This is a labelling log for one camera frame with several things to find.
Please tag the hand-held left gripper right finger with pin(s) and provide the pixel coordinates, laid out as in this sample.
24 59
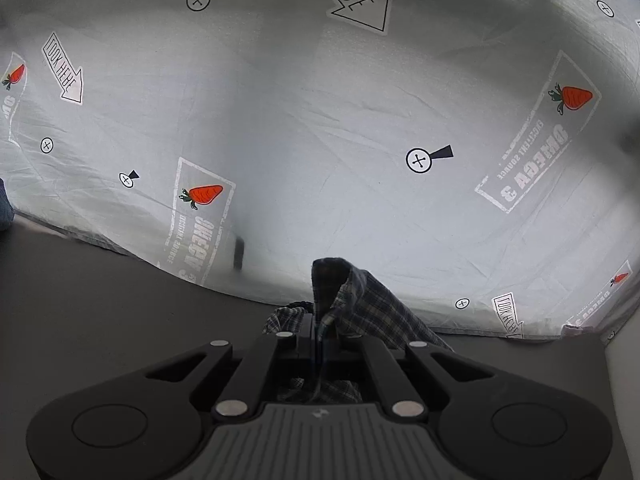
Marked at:
331 356

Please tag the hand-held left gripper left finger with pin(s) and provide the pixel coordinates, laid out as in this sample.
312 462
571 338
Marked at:
306 347

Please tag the blue plaid shirt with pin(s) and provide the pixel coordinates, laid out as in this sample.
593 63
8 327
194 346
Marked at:
380 310

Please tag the white printed cloth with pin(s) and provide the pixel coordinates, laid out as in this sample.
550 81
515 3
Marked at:
320 110

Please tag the dark blue cloth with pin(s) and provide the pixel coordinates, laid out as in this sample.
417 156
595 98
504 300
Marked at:
4 207

